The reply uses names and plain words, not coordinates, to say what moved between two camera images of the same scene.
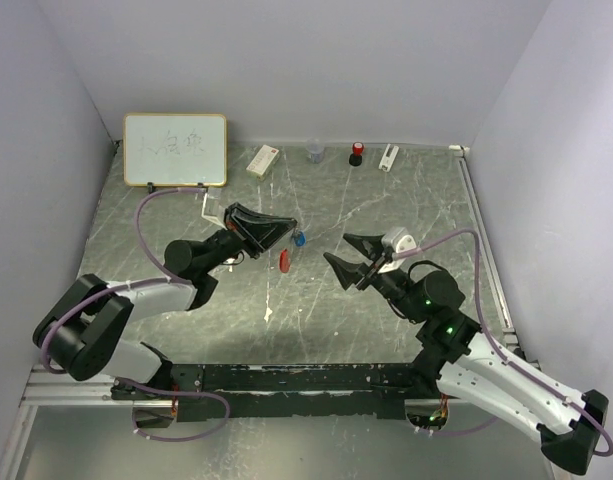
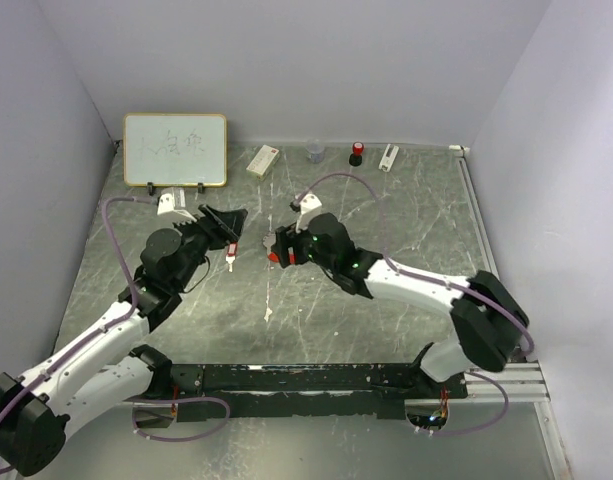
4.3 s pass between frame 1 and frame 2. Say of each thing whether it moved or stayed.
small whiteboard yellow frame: stayed
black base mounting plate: stayed
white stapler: stayed
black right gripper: moved
